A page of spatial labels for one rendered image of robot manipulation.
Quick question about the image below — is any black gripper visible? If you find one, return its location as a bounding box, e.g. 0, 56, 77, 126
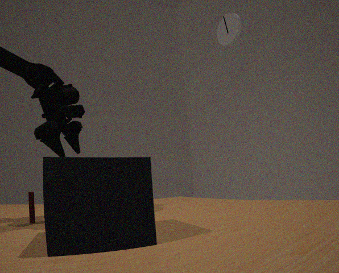
34, 103, 82, 157

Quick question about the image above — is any red peg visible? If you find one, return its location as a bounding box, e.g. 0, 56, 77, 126
28, 192, 35, 224

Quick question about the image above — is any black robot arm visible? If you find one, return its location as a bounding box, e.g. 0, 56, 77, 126
0, 47, 85, 121

